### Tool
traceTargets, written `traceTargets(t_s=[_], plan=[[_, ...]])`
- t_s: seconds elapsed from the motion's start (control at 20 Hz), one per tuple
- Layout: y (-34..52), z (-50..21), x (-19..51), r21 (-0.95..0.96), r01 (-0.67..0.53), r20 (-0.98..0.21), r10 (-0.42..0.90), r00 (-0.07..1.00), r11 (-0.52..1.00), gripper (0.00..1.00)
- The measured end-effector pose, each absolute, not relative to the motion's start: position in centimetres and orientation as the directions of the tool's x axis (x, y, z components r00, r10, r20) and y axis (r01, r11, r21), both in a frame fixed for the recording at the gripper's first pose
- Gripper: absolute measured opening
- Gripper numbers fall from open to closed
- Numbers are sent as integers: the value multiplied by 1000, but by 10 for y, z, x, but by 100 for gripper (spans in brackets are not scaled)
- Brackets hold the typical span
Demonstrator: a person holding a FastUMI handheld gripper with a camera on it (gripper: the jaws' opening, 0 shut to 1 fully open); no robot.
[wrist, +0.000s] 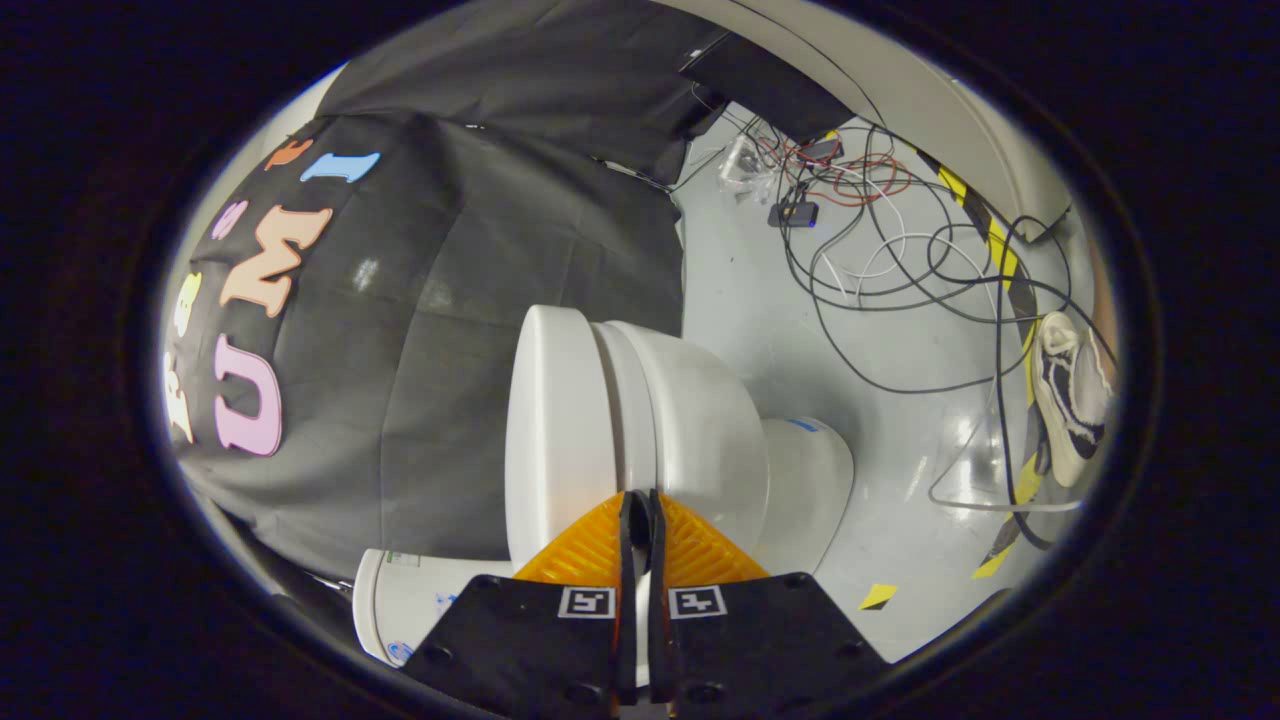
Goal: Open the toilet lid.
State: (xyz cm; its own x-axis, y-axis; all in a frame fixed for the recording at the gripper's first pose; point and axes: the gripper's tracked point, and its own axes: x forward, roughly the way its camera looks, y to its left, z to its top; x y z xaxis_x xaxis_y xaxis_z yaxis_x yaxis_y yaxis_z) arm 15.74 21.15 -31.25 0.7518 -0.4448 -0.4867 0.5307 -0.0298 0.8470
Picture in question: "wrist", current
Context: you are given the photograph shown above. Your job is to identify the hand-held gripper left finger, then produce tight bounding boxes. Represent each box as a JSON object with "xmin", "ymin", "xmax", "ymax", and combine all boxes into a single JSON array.
[{"xmin": 400, "ymin": 490, "xmax": 641, "ymax": 720}]

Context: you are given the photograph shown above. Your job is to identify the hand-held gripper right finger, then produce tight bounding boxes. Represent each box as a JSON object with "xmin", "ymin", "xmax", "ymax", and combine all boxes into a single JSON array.
[{"xmin": 645, "ymin": 488, "xmax": 891, "ymax": 720}]

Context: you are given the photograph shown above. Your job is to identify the white toilet lid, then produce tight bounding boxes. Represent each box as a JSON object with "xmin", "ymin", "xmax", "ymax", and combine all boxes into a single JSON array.
[{"xmin": 505, "ymin": 305, "xmax": 621, "ymax": 579}]

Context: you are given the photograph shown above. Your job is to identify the white toilet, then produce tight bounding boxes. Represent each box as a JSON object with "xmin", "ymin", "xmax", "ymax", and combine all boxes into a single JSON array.
[{"xmin": 352, "ymin": 318, "xmax": 857, "ymax": 669}]

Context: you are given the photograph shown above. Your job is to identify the black backdrop cloth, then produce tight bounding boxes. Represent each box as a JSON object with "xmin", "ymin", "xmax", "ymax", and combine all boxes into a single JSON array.
[{"xmin": 165, "ymin": 0, "xmax": 731, "ymax": 581}]

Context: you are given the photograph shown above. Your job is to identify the clear plastic bag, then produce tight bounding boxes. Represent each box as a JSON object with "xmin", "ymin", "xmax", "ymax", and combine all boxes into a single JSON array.
[{"xmin": 718, "ymin": 135, "xmax": 777, "ymax": 193}]

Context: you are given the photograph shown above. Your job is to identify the person's white black sneaker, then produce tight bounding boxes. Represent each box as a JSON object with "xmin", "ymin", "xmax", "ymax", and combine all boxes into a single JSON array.
[{"xmin": 1030, "ymin": 312, "xmax": 1114, "ymax": 489}]

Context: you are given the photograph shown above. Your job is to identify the yellow black floor tape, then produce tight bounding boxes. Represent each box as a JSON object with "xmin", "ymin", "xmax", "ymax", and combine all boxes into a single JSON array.
[{"xmin": 935, "ymin": 160, "xmax": 1048, "ymax": 581}]

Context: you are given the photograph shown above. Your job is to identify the black box device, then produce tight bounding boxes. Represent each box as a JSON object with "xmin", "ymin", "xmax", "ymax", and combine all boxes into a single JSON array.
[{"xmin": 680, "ymin": 30, "xmax": 853, "ymax": 143}]

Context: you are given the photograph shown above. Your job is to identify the tangle of floor cables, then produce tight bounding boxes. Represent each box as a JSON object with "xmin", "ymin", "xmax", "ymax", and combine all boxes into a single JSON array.
[{"xmin": 690, "ymin": 100, "xmax": 1116, "ymax": 551}]

